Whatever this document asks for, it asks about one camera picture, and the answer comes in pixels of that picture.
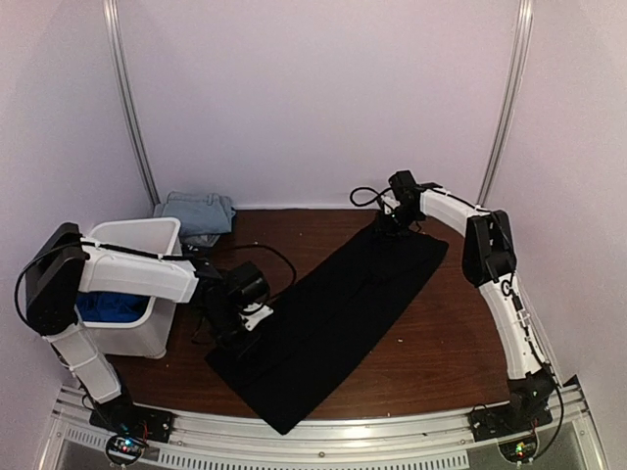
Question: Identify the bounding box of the left aluminium frame post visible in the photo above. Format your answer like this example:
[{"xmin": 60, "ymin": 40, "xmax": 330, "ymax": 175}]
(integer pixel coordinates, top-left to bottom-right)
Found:
[{"xmin": 102, "ymin": 0, "xmax": 161, "ymax": 207}]

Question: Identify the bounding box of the white plastic laundry bin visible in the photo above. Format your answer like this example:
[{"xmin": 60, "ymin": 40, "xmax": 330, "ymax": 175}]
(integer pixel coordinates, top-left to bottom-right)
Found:
[{"xmin": 80, "ymin": 217, "xmax": 180, "ymax": 358}]

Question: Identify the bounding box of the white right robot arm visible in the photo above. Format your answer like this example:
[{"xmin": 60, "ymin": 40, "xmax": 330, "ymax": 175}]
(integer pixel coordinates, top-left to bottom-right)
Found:
[{"xmin": 375, "ymin": 170, "xmax": 556, "ymax": 433}]

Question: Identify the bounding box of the light blue denim skirt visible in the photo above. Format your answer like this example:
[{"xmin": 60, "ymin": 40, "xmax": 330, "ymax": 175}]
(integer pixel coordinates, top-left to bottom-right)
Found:
[{"xmin": 153, "ymin": 191, "xmax": 236, "ymax": 237}]

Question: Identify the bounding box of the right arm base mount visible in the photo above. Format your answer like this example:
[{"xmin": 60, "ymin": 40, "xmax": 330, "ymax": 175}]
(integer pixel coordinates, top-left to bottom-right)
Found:
[{"xmin": 467, "ymin": 394, "xmax": 554, "ymax": 466}]

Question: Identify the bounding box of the front aluminium rail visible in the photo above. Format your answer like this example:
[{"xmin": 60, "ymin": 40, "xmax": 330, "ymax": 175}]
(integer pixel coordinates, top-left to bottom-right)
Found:
[{"xmin": 36, "ymin": 376, "xmax": 599, "ymax": 470}]

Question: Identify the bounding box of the aluminium frame post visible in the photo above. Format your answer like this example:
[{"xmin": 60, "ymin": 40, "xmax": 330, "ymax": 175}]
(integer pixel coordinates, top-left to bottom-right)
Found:
[
  {"xmin": 102, "ymin": 0, "xmax": 161, "ymax": 207},
  {"xmin": 477, "ymin": 0, "xmax": 535, "ymax": 205}
]

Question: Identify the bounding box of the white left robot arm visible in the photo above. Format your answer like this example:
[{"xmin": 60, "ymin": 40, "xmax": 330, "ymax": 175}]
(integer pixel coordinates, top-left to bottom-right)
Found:
[{"xmin": 16, "ymin": 217, "xmax": 273, "ymax": 435}]

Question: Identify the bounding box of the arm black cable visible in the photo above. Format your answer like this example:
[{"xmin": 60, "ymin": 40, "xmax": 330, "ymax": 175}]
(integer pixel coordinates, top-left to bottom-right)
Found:
[
  {"xmin": 210, "ymin": 244, "xmax": 299, "ymax": 300},
  {"xmin": 349, "ymin": 185, "xmax": 393, "ymax": 210}
]

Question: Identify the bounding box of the right aluminium frame post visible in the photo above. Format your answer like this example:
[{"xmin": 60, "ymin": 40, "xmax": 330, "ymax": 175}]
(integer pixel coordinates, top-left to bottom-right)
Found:
[{"xmin": 477, "ymin": 0, "xmax": 535, "ymax": 205}]

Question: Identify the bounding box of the black garment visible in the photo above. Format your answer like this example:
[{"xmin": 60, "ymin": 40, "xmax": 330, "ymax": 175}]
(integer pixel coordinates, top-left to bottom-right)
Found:
[{"xmin": 206, "ymin": 225, "xmax": 449, "ymax": 435}]

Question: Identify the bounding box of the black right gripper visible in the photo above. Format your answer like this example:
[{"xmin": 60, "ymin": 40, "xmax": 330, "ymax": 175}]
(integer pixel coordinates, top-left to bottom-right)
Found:
[{"xmin": 374, "ymin": 205, "xmax": 423, "ymax": 241}]

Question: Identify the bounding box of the blue garment in bin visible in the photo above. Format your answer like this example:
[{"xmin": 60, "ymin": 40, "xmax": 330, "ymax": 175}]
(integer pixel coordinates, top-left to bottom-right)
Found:
[{"xmin": 75, "ymin": 292, "xmax": 150, "ymax": 323}]

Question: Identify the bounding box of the folded grey button shirt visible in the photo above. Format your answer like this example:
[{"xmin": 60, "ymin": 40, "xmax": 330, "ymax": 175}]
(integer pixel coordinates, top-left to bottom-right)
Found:
[{"xmin": 180, "ymin": 234, "xmax": 220, "ymax": 249}]

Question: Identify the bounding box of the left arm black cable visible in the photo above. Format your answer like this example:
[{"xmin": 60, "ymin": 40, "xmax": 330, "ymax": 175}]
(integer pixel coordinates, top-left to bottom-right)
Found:
[{"xmin": 210, "ymin": 244, "xmax": 299, "ymax": 300}]

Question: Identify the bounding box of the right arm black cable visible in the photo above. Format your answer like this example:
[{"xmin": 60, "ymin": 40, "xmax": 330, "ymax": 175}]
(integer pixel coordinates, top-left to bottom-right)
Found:
[{"xmin": 349, "ymin": 185, "xmax": 393, "ymax": 210}]

